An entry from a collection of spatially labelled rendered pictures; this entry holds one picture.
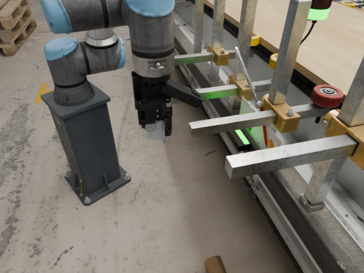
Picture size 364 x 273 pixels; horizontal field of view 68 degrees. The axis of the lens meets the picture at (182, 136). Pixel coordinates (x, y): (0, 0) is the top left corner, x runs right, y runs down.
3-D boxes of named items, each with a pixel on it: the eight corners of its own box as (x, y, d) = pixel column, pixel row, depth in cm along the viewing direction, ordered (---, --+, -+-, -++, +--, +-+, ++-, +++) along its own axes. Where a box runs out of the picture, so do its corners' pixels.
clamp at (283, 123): (280, 134, 76) (284, 118, 73) (258, 108, 86) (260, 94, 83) (298, 130, 77) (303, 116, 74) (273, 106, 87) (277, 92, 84)
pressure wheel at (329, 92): (313, 131, 80) (326, 98, 73) (298, 117, 87) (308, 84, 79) (336, 127, 82) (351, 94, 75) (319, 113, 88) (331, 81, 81)
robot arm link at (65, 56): (51, 74, 132) (39, 38, 121) (87, 68, 138) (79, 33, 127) (53, 88, 121) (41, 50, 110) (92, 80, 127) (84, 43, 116)
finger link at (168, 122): (161, 129, 71) (160, 100, 65) (168, 128, 71) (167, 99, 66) (165, 140, 67) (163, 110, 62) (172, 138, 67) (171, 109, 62)
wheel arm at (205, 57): (156, 69, 112) (156, 59, 109) (155, 66, 115) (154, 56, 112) (252, 58, 121) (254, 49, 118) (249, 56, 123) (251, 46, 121)
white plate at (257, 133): (272, 167, 82) (280, 141, 76) (237, 119, 102) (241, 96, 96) (274, 166, 83) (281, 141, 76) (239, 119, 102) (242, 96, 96)
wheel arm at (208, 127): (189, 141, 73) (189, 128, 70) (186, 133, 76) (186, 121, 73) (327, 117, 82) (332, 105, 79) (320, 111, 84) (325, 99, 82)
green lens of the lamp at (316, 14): (310, 20, 64) (313, 10, 62) (296, 14, 68) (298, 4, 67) (332, 19, 65) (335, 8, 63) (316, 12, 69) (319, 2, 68)
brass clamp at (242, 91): (239, 102, 97) (241, 90, 94) (225, 85, 108) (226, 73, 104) (255, 100, 99) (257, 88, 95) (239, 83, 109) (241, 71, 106)
